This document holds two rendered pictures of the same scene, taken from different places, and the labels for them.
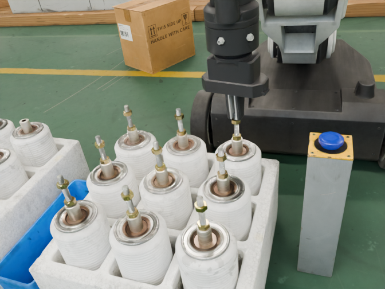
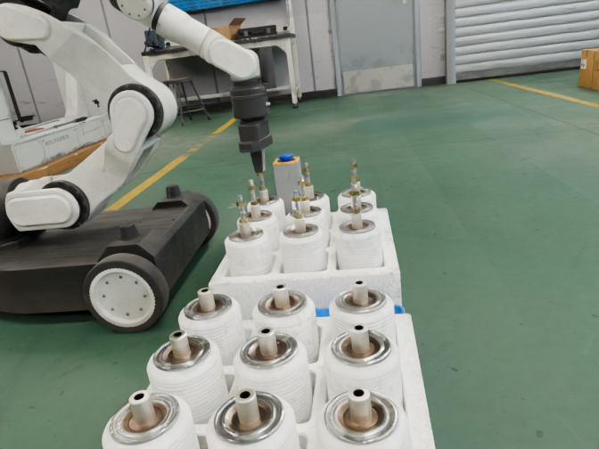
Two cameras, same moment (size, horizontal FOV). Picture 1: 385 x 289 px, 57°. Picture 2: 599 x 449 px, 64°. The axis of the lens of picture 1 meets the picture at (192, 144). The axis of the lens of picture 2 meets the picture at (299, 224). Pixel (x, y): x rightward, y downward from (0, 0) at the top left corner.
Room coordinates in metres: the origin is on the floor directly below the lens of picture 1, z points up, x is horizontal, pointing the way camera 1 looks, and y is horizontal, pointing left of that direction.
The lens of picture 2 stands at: (0.79, 1.09, 0.61)
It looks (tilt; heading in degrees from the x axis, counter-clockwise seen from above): 20 degrees down; 256
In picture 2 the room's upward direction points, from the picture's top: 7 degrees counter-clockwise
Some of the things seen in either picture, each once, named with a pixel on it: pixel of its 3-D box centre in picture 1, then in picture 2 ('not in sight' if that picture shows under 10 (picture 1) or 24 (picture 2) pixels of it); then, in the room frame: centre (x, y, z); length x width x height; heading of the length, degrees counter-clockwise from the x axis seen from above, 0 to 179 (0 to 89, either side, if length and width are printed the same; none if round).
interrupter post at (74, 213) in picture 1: (74, 210); (356, 221); (0.45, 0.22, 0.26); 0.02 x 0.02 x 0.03
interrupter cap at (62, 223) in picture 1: (76, 216); (356, 226); (0.45, 0.22, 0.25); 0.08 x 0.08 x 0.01
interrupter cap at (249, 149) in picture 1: (237, 150); (265, 200); (0.58, -0.09, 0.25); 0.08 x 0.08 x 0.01
